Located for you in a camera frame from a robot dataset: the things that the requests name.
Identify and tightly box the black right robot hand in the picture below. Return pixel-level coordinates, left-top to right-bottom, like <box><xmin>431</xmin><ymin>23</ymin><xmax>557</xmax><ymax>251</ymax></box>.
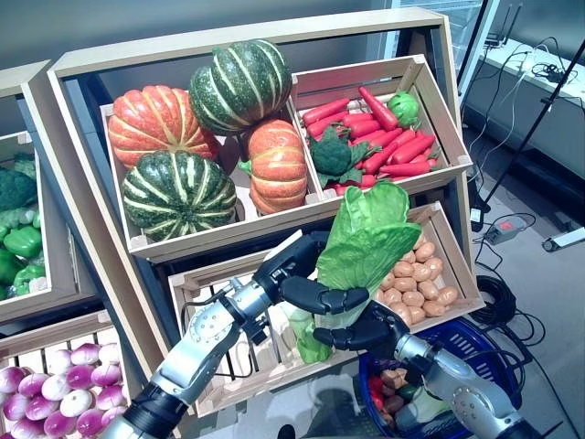
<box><xmin>313</xmin><ymin>301</ymin><xmax>412</xmax><ymax>353</ymax></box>

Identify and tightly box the blue plastic shopping basket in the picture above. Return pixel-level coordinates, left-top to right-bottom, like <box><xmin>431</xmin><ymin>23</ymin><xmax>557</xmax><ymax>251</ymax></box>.
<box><xmin>357</xmin><ymin>315</ymin><xmax>525</xmax><ymax>439</ymax></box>

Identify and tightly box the wooden potato crate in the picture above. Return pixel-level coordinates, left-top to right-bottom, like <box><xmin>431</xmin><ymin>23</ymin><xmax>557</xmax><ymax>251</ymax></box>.
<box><xmin>401</xmin><ymin>199</ymin><xmax>486</xmax><ymax>337</ymax></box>

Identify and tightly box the orange red carrot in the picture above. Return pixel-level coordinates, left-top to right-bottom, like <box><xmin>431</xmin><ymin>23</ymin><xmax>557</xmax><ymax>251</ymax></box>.
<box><xmin>362</xmin><ymin>140</ymin><xmax>404</xmax><ymax>176</ymax></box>
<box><xmin>345</xmin><ymin>121</ymin><xmax>383</xmax><ymax>138</ymax></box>
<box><xmin>391</xmin><ymin>134</ymin><xmax>437</xmax><ymax>165</ymax></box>
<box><xmin>357</xmin><ymin>85</ymin><xmax>400</xmax><ymax>133</ymax></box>
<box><xmin>301</xmin><ymin>97</ymin><xmax>351</xmax><ymax>128</ymax></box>
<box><xmin>378</xmin><ymin>160</ymin><xmax>433</xmax><ymax>178</ymax></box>
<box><xmin>305</xmin><ymin>111</ymin><xmax>349</xmax><ymax>139</ymax></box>

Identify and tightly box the wooden cabbage crate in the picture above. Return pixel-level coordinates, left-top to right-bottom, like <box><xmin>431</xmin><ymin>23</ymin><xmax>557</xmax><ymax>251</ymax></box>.
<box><xmin>167</xmin><ymin>249</ymin><xmax>362</xmax><ymax>417</ymax></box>

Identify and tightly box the dark green broccoli with leaves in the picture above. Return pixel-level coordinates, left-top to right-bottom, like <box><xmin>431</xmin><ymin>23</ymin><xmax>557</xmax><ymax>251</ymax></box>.
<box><xmin>308</xmin><ymin>125</ymin><xmax>383</xmax><ymax>188</ymax></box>

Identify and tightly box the small orange striped pumpkin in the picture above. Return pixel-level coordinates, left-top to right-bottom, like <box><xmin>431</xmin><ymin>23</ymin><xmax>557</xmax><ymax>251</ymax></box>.
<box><xmin>237</xmin><ymin>118</ymin><xmax>310</xmax><ymax>215</ymax></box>

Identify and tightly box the light green round vegetable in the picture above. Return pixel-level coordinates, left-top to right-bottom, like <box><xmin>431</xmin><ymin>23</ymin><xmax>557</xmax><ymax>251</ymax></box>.
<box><xmin>387</xmin><ymin>91</ymin><xmax>421</xmax><ymax>129</ymax></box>

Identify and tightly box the wide wooden pumpkin crate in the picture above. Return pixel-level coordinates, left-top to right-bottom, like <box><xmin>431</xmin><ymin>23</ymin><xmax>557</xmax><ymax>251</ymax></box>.
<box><xmin>99</xmin><ymin>102</ymin><xmax>324</xmax><ymax>264</ymax></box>

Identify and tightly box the green striped pumpkin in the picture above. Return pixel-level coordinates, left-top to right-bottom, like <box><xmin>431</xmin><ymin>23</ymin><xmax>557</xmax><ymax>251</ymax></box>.
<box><xmin>188</xmin><ymin>39</ymin><xmax>293</xmax><ymax>137</ymax></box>
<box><xmin>122</xmin><ymin>149</ymin><xmax>238</xmax><ymax>243</ymax></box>

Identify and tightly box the wooden carrot crate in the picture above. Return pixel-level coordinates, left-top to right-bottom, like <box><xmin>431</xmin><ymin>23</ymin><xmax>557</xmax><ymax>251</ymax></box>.
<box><xmin>290</xmin><ymin>54</ymin><xmax>472</xmax><ymax>202</ymax></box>

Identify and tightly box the purple white turnip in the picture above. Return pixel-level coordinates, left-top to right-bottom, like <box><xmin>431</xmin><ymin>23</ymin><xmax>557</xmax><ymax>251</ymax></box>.
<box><xmin>101</xmin><ymin>405</ymin><xmax>128</xmax><ymax>426</ymax></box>
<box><xmin>9</xmin><ymin>416</ymin><xmax>47</xmax><ymax>439</ymax></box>
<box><xmin>43</xmin><ymin>410</ymin><xmax>78</xmax><ymax>438</ymax></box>
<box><xmin>47</xmin><ymin>349</ymin><xmax>74</xmax><ymax>375</ymax></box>
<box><xmin>75</xmin><ymin>408</ymin><xmax>107</xmax><ymax>436</ymax></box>
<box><xmin>70</xmin><ymin>342</ymin><xmax>101</xmax><ymax>366</ymax></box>
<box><xmin>96</xmin><ymin>385</ymin><xmax>127</xmax><ymax>411</ymax></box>
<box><xmin>17</xmin><ymin>372</ymin><xmax>50</xmax><ymax>398</ymax></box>
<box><xmin>90</xmin><ymin>363</ymin><xmax>122</xmax><ymax>388</ymax></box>
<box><xmin>66</xmin><ymin>364</ymin><xmax>96</xmax><ymax>390</ymax></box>
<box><xmin>58</xmin><ymin>389</ymin><xmax>94</xmax><ymax>418</ymax></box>
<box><xmin>2</xmin><ymin>392</ymin><xmax>32</xmax><ymax>421</ymax></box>
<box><xmin>41</xmin><ymin>374</ymin><xmax>69</xmax><ymax>400</ymax></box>
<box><xmin>25</xmin><ymin>393</ymin><xmax>59</xmax><ymax>422</ymax></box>
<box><xmin>0</xmin><ymin>366</ymin><xmax>27</xmax><ymax>394</ymax></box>
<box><xmin>98</xmin><ymin>342</ymin><xmax>122</xmax><ymax>366</ymax></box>

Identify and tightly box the black tripod stand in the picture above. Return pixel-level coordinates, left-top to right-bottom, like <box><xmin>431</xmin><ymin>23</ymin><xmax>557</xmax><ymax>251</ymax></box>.
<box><xmin>470</xmin><ymin>54</ymin><xmax>585</xmax><ymax>216</ymax></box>

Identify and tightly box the white desk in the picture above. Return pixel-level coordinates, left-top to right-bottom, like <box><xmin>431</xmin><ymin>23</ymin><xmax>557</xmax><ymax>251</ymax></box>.
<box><xmin>461</xmin><ymin>38</ymin><xmax>585</xmax><ymax>253</ymax></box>

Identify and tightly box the large orange striped pumpkin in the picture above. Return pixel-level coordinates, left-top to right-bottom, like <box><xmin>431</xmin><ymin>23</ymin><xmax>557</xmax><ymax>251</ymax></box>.
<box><xmin>107</xmin><ymin>85</ymin><xmax>220</xmax><ymax>169</ymax></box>

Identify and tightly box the wooden turnip crate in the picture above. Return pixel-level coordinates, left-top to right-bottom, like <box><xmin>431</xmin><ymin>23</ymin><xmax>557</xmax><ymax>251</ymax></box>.
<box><xmin>0</xmin><ymin>310</ymin><xmax>127</xmax><ymax>439</ymax></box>

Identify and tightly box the black router with antennas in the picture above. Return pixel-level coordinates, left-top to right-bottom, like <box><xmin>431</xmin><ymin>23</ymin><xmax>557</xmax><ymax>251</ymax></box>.
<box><xmin>484</xmin><ymin>2</ymin><xmax>525</xmax><ymax>49</ymax></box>

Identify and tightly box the wooden pepper crate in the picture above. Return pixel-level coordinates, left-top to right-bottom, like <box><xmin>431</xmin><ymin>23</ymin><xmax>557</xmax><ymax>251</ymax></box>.
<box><xmin>0</xmin><ymin>131</ymin><xmax>81</xmax><ymax>324</ymax></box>

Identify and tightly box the wooden display shelf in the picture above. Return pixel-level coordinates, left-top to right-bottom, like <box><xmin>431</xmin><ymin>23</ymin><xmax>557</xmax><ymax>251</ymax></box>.
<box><xmin>0</xmin><ymin>59</ymin><xmax>159</xmax><ymax>385</ymax></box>
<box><xmin>47</xmin><ymin>6</ymin><xmax>488</xmax><ymax>439</ymax></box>

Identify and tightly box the green bell pepper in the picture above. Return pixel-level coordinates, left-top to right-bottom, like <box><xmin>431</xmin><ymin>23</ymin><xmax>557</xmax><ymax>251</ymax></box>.
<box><xmin>13</xmin><ymin>264</ymin><xmax>47</xmax><ymax>296</ymax></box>
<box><xmin>0</xmin><ymin>249</ymin><xmax>24</xmax><ymax>287</ymax></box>
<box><xmin>3</xmin><ymin>226</ymin><xmax>45</xmax><ymax>258</ymax></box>

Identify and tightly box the light green cauliflower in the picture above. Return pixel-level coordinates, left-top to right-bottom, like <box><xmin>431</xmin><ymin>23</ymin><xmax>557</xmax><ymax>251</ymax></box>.
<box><xmin>0</xmin><ymin>205</ymin><xmax>42</xmax><ymax>230</ymax></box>

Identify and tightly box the dark green broccoli head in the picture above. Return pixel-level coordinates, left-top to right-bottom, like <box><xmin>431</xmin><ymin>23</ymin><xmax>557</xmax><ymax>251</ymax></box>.
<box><xmin>11</xmin><ymin>152</ymin><xmax>37</xmax><ymax>177</ymax></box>
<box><xmin>0</xmin><ymin>166</ymin><xmax>37</xmax><ymax>211</ymax></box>

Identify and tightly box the black cable coil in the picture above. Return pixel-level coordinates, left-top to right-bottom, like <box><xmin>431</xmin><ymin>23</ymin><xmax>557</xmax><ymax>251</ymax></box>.
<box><xmin>470</xmin><ymin>273</ymin><xmax>520</xmax><ymax>326</ymax></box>

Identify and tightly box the grey power strip red switch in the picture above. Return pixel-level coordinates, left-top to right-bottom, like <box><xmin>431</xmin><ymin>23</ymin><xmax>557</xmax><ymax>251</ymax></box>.
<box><xmin>483</xmin><ymin>218</ymin><xmax>527</xmax><ymax>244</ymax></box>

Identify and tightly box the black cable bundle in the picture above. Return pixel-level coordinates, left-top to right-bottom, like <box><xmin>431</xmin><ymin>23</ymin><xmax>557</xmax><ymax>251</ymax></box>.
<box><xmin>529</xmin><ymin>61</ymin><xmax>570</xmax><ymax>86</ymax></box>

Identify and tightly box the glass door white frame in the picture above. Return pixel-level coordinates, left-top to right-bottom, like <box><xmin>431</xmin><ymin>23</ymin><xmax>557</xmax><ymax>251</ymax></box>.
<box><xmin>386</xmin><ymin>0</ymin><xmax>502</xmax><ymax>100</ymax></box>

